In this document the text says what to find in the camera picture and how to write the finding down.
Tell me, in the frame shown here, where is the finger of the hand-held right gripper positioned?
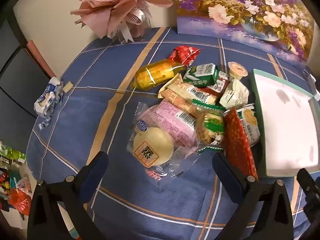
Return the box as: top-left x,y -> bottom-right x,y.
297,167 -> 320,220

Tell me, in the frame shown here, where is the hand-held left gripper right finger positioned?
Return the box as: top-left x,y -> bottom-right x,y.
211,152 -> 294,240

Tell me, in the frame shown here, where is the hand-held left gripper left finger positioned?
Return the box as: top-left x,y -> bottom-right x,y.
27,151 -> 109,240

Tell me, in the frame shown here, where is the yellow corn packet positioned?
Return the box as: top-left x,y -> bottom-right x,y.
134,59 -> 187,92

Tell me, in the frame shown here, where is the red gold patterned packet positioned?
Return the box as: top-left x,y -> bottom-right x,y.
222,107 -> 259,180

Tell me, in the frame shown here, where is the green white cracker packet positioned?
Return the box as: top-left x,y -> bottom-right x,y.
194,97 -> 227,153

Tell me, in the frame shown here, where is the white green noodle packet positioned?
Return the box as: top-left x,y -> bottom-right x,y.
236,104 -> 260,148

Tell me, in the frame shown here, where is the clear steamed bun packet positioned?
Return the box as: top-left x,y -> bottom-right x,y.
126,102 -> 198,180

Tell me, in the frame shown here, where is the blue plaid tablecloth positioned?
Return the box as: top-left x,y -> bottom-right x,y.
25,26 -> 320,240

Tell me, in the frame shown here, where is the pink snack packet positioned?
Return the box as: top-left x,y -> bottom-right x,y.
150,99 -> 198,150

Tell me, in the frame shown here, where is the tan snack bar packet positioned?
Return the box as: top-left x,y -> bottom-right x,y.
162,92 -> 202,117

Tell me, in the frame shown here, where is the white box with green rim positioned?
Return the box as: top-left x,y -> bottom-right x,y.
251,69 -> 320,178

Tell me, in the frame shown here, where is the pale green white packet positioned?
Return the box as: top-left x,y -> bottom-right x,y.
219,79 -> 250,110

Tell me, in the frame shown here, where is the red plastic bag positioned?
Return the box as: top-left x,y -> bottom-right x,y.
7,176 -> 33,217

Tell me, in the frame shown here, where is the red white snack packet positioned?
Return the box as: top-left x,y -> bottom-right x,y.
207,71 -> 230,96

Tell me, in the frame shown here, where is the beige barcode snack packet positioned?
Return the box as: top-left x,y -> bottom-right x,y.
157,73 -> 219,105

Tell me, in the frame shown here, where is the crumpled blue white wrapper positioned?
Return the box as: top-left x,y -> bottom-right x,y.
34,77 -> 64,130

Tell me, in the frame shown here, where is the green packets pile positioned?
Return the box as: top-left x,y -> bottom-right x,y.
0,141 -> 27,165

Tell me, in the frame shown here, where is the green biscuit packet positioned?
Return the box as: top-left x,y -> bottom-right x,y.
183,63 -> 220,88

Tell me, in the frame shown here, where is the jelly cup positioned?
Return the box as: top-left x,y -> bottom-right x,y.
227,61 -> 249,82

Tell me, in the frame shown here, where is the pink flower bouquet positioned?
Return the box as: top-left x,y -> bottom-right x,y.
70,0 -> 174,43

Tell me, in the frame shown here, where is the flower painting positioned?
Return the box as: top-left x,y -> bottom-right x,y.
172,0 -> 315,68

